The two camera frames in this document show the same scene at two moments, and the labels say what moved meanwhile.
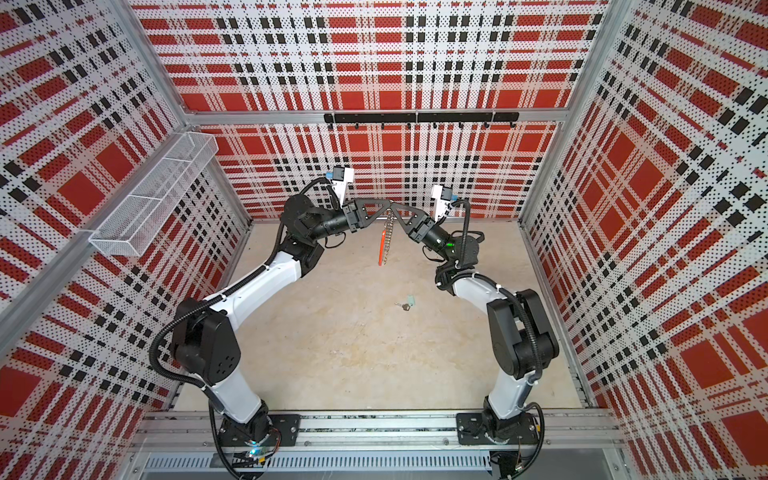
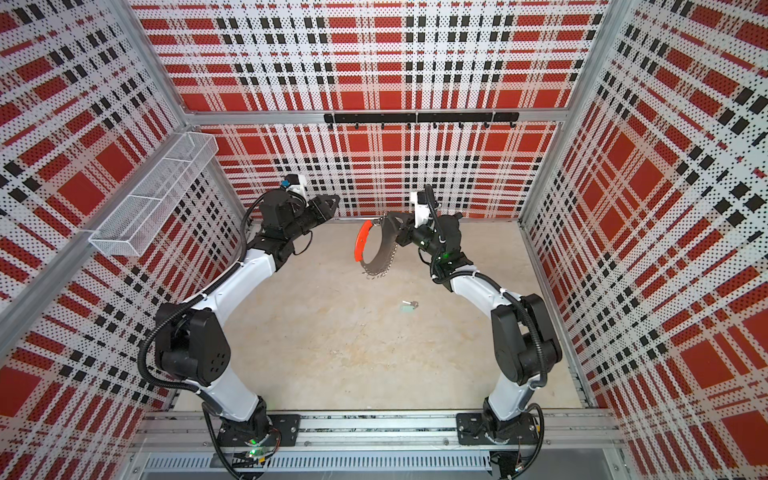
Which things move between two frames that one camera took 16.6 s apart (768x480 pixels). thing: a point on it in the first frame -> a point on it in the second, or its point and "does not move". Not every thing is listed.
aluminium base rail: x=575 y=442 does not move
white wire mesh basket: x=139 y=217 does not move
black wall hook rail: x=423 y=118 does not move
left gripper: x=356 y=214 -> x=322 y=207
